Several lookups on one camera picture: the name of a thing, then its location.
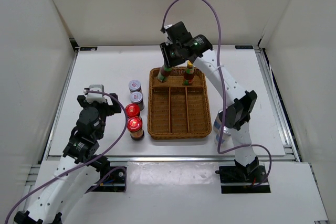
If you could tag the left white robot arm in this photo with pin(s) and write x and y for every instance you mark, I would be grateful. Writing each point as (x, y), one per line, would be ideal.
(80, 170)

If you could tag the near grey-lid spice jar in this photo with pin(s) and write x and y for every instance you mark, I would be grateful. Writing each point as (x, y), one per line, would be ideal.
(137, 98)

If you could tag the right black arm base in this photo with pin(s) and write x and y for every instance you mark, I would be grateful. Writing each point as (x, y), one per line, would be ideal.
(233, 181)

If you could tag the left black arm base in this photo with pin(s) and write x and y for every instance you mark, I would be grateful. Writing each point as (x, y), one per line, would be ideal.
(114, 180)

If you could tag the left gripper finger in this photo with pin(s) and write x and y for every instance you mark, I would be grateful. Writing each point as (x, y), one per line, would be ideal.
(81, 100)
(115, 107)

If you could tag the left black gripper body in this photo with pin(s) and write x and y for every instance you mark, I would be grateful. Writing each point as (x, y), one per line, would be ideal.
(103, 109)

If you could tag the left black corner label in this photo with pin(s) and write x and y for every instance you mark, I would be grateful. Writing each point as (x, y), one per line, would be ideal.
(88, 48)

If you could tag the brown wicker divided basket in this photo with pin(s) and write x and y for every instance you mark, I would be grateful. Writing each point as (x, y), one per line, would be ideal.
(176, 111)

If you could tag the right black corner label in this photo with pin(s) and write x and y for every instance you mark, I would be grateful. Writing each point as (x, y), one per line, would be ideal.
(244, 47)

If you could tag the near red-lid sauce jar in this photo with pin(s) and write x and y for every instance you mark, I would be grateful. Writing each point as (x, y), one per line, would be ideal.
(134, 126)

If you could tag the red-lid sauce jar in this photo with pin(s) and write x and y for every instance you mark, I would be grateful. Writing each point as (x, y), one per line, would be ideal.
(133, 110)
(134, 126)

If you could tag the grey-lid spice jar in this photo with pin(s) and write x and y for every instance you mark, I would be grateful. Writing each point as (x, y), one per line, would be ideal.
(137, 98)
(135, 86)

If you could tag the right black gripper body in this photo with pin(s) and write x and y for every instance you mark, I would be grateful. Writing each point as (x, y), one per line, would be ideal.
(177, 46)

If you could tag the yellow-cap sauce bottle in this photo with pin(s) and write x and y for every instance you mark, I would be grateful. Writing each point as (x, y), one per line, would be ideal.
(189, 74)
(163, 74)

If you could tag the silver-cap white bottle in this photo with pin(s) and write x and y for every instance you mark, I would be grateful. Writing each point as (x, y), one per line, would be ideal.
(218, 121)
(225, 136)

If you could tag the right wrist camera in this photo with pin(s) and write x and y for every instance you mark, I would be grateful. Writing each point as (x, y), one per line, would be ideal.
(176, 33)

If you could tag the far red-lid sauce jar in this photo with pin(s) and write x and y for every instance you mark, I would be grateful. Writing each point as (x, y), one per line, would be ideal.
(133, 110)

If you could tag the far grey-lid spice jar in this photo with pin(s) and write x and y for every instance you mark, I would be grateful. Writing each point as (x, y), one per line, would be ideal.
(135, 86)

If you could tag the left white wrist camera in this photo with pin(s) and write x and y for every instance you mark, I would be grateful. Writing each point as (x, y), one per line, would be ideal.
(94, 93)

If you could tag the black corner label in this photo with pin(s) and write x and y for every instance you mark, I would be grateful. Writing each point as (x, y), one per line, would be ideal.
(88, 48)
(244, 47)

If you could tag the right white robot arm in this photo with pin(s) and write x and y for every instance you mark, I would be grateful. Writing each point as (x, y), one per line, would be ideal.
(238, 102)

